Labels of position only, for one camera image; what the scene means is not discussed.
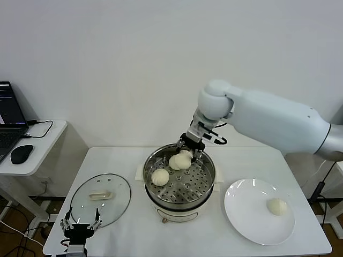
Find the black laptop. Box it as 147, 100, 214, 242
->
0, 81, 29, 164

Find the thin white cable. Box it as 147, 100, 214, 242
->
310, 160, 327, 177

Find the white floor cable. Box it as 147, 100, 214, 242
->
0, 220, 45, 247

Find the white steamed baozi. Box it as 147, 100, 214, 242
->
176, 149, 194, 169
168, 155, 185, 171
151, 168, 170, 187
266, 198, 288, 216

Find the black floor cable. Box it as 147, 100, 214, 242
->
0, 205, 46, 257

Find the white round plate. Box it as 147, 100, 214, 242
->
223, 178, 296, 246

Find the black cable with adapter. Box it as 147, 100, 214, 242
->
310, 162, 338, 225

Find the black laptop cable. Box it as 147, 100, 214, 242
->
21, 120, 54, 139

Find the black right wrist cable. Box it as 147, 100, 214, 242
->
207, 133, 228, 146

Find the glass lid with cream handle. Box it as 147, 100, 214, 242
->
70, 173, 132, 228

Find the black computer mouse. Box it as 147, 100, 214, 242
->
10, 144, 35, 165

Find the steel perforated steamer basket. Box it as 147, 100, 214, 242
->
133, 143, 223, 206

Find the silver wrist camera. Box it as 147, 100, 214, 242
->
187, 120, 215, 142
65, 244, 88, 257

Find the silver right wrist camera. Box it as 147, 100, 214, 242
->
187, 120, 215, 142

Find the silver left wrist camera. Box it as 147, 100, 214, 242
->
65, 244, 88, 257

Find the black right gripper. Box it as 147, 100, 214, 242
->
175, 133, 206, 162

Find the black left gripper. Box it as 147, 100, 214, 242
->
59, 207, 103, 246

